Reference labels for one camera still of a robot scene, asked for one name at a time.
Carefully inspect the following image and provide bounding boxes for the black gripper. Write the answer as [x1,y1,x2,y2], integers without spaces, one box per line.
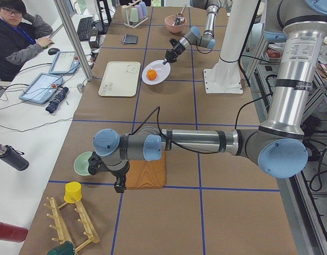
[162,44,185,65]
[111,166,130,193]

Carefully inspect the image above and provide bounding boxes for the white round plate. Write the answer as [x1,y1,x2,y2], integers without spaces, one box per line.
[142,60,170,85]

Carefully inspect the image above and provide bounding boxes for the orange mandarin fruit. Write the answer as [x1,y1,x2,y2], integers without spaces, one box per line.
[146,69,157,80]

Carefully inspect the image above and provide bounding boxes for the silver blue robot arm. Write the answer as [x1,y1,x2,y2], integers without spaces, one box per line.
[88,1,327,193]
[163,0,221,65]

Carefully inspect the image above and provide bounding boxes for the cream bear print tray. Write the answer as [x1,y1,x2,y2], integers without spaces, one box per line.
[98,61,141,97]

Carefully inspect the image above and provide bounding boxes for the wooden cutting board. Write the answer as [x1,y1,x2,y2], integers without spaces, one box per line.
[126,152,167,189]

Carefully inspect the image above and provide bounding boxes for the folded grey cloth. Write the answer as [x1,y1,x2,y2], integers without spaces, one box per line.
[122,34,138,45]

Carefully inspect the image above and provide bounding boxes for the pink bowl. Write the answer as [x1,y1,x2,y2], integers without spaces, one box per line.
[164,15,186,34]

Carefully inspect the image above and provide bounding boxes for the mint green bowl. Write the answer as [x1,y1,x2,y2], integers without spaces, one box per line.
[73,151,92,176]

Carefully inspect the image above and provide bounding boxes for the yellow cup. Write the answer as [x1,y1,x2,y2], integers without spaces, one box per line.
[64,182,82,203]

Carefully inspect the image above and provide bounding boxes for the metal utensil in bowl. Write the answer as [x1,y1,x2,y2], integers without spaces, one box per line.
[174,4,186,26]

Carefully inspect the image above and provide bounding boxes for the pastel cups on rack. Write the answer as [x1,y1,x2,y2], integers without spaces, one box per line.
[122,0,148,28]

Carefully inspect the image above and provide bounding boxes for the wooden cup rack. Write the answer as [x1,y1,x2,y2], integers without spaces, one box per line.
[44,197,100,254]

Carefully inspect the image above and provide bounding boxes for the dark green cup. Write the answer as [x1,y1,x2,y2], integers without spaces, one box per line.
[47,241,75,255]

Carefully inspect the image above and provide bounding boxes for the small metal cylinder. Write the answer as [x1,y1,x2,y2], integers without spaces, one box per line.
[76,83,84,93]

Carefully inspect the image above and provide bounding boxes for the black keyboard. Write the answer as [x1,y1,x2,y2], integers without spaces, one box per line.
[76,16,93,41]

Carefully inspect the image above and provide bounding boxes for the far teach pendant tablet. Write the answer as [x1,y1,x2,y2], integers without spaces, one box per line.
[48,52,80,75]

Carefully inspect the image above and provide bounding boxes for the teach pendant tablet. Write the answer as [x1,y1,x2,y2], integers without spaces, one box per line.
[19,73,63,105]
[48,52,80,75]

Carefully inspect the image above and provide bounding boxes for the folded dark blue umbrella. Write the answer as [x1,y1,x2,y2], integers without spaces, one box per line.
[46,87,69,114]

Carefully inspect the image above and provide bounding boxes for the black computer mouse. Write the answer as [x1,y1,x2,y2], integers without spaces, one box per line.
[47,48,61,56]

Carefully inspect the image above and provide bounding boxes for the dark grey thermos bottle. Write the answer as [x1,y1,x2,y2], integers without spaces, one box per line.
[0,144,29,171]

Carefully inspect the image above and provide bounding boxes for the near teach pendant tablet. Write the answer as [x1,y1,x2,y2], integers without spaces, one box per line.
[19,73,63,105]

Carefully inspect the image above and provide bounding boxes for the red bottle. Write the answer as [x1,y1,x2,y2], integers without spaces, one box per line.
[0,222,28,243]

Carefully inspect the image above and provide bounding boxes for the seated person in black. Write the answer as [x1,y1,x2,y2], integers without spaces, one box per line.
[0,1,53,81]

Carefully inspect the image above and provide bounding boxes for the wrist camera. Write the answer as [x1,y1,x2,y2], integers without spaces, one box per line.
[88,152,103,175]
[169,38,178,46]

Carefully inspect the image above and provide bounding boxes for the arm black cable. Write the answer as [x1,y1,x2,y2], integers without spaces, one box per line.
[130,91,276,155]

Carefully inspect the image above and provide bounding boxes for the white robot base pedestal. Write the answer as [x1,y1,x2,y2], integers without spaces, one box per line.
[204,0,260,94]

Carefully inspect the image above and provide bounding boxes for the aluminium frame post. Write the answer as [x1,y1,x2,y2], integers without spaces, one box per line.
[54,0,93,81]

